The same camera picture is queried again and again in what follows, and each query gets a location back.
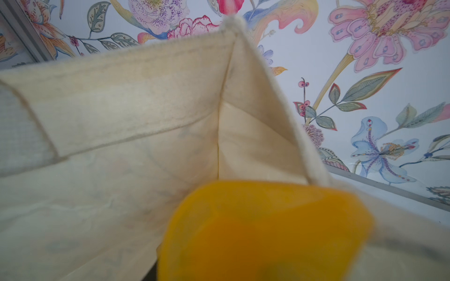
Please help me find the large orange pump soap bottle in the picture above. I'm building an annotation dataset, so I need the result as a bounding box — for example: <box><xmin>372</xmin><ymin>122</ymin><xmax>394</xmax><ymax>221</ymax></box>
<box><xmin>157</xmin><ymin>181</ymin><xmax>375</xmax><ymax>281</ymax></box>

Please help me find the cream canvas shopping bag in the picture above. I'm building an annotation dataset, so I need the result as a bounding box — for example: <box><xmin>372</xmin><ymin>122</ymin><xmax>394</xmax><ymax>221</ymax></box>
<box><xmin>0</xmin><ymin>15</ymin><xmax>450</xmax><ymax>281</ymax></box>

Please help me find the aluminium corner post left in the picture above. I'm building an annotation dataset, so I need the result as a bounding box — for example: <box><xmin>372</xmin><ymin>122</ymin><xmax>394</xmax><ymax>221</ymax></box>
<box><xmin>1</xmin><ymin>0</ymin><xmax>54</xmax><ymax>63</ymax></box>

